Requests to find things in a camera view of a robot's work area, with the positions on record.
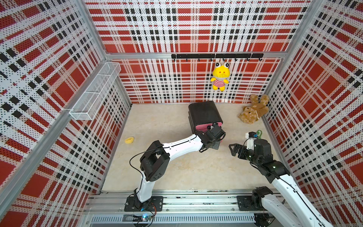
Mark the yellow frog plush toy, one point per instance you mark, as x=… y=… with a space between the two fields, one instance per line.
x=220 y=74

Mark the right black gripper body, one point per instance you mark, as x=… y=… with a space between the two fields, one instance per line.
x=247 y=154

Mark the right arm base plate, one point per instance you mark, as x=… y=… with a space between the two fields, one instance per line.
x=247 y=203

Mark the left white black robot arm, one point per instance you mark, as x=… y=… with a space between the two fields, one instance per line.
x=155 y=160

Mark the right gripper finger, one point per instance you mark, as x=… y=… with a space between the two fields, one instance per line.
x=235 y=146
x=236 y=153

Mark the green keychain toy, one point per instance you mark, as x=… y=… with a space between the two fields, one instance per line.
x=259 y=133

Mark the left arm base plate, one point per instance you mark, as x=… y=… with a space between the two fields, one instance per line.
x=155 y=203

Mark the black hook rail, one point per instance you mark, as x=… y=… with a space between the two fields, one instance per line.
x=215 y=56

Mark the brown teddy bear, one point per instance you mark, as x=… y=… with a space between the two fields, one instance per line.
x=256 y=110

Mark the white wire mesh shelf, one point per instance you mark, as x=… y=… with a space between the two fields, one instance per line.
x=88 y=105

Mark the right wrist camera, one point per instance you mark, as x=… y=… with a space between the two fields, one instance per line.
x=250 y=138

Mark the black pink drawer cabinet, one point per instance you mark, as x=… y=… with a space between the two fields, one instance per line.
x=202 y=115

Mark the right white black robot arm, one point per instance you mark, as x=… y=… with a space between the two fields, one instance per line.
x=302 y=213

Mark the aluminium front rail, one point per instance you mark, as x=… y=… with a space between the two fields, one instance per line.
x=197 y=208

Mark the small yellow toy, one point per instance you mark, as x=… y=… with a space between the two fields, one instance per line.
x=129 y=140

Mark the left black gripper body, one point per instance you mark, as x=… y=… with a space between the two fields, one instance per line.
x=215 y=144

